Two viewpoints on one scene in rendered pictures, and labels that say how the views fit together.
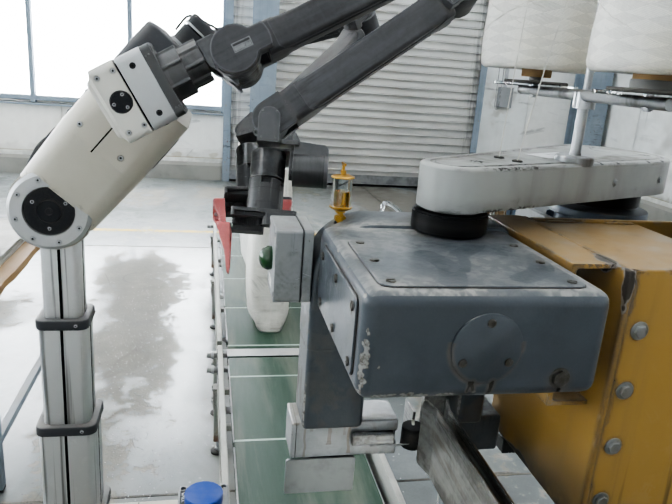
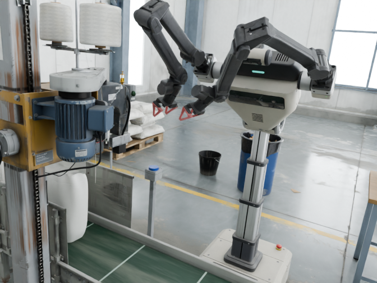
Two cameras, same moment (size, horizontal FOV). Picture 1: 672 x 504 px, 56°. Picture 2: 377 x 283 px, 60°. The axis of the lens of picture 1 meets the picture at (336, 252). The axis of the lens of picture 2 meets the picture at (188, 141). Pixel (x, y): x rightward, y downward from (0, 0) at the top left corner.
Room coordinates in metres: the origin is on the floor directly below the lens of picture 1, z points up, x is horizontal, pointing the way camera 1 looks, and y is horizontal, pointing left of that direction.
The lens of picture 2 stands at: (2.16, -1.08, 1.56)
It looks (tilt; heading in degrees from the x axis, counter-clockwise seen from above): 16 degrees down; 130
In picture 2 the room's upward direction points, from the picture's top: 5 degrees clockwise
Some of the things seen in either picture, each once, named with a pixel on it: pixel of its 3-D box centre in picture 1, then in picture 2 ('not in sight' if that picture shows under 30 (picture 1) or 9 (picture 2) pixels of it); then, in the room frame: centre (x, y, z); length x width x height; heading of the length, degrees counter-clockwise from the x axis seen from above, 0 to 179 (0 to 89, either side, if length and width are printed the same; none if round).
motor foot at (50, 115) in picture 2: not in sight; (53, 109); (0.94, -0.47, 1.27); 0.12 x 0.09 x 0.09; 102
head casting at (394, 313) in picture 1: (425, 349); (93, 105); (0.67, -0.11, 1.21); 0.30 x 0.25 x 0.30; 12
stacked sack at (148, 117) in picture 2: not in sight; (143, 115); (-1.62, 2.28, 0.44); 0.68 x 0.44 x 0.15; 102
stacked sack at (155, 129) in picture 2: not in sight; (143, 130); (-1.61, 2.29, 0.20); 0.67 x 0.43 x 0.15; 102
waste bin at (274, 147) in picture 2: not in sight; (257, 163); (0.51, 2.16, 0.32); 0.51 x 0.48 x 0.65; 102
